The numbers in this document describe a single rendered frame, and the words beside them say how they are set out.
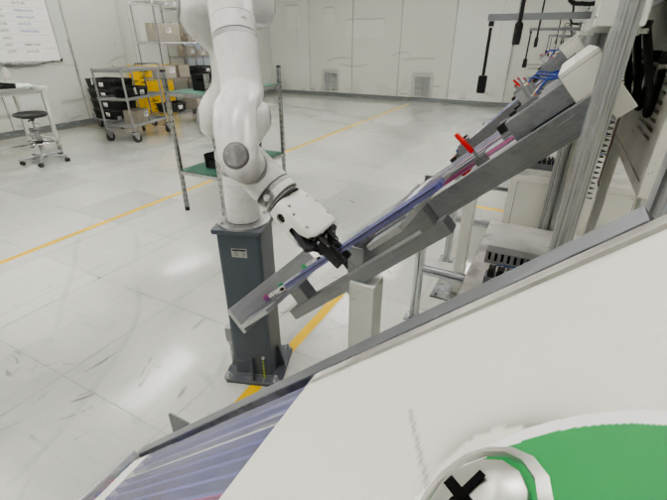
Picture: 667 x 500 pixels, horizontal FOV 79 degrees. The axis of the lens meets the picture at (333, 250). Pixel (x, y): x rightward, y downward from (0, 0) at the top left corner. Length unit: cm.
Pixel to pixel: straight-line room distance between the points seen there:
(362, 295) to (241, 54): 55
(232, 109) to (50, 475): 141
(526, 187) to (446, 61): 772
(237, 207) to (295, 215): 69
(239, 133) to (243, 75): 15
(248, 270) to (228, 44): 86
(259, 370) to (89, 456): 65
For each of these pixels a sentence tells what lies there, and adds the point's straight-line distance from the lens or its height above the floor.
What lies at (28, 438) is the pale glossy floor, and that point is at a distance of 197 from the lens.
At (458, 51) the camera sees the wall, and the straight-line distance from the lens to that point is 1003.
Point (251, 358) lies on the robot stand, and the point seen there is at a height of 12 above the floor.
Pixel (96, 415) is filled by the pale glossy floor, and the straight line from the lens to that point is 192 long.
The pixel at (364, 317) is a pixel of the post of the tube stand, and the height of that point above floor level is 73.
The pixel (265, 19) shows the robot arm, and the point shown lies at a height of 133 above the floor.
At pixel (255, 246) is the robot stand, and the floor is 64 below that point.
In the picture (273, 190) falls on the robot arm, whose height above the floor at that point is 103.
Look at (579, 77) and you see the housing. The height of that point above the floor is 122.
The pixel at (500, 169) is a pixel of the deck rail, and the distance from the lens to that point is 102.
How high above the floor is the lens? 129
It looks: 28 degrees down
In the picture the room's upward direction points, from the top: straight up
